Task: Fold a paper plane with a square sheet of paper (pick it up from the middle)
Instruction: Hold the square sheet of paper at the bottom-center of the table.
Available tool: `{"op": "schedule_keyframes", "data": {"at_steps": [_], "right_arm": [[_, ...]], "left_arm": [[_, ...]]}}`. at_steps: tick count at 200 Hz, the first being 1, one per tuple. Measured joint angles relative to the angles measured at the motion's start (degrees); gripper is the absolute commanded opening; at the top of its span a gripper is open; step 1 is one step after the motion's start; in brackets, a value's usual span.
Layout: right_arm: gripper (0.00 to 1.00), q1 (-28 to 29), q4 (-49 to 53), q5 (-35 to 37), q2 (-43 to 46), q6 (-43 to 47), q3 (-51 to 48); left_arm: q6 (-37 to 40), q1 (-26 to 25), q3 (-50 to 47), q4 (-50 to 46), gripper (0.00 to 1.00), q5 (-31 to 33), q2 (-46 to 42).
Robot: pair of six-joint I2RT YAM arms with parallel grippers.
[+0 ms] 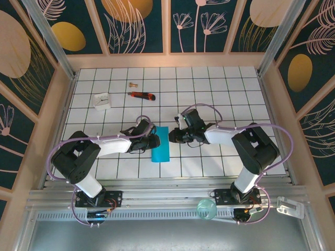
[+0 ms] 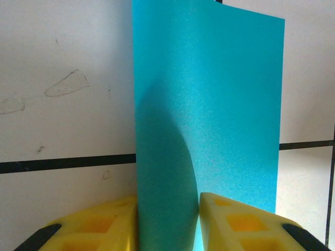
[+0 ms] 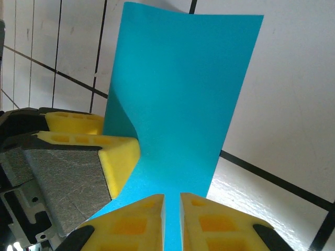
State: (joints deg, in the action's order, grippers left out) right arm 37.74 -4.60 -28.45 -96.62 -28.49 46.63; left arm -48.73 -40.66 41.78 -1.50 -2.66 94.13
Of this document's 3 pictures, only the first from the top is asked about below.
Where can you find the small brass fitting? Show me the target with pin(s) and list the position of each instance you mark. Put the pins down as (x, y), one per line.
(133, 84)

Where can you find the red black utility knife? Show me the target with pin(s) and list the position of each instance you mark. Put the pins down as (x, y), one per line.
(141, 95)

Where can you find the black controller board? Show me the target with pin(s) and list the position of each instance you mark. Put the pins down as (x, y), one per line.
(96, 215)
(242, 215)

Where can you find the clear green plastic cup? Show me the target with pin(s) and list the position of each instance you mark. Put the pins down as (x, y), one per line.
(209, 206)

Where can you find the blue cloth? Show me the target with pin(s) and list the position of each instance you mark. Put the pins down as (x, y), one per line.
(162, 153)

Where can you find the aluminium side rail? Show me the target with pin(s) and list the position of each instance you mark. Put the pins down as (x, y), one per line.
(274, 117)
(63, 117)

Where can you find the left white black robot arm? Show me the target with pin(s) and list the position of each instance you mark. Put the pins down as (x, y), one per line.
(112, 146)

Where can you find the aluminium corner post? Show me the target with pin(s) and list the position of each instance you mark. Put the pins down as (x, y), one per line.
(280, 39)
(51, 39)

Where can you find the small white square clock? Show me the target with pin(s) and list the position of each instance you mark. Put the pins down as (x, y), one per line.
(102, 100)

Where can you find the aluminium table edge rail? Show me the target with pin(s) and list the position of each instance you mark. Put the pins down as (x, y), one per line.
(157, 182)

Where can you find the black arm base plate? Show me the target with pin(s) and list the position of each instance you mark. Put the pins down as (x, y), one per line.
(222, 196)
(117, 197)

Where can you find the wide aluminium base rail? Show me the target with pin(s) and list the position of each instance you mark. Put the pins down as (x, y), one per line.
(162, 200)

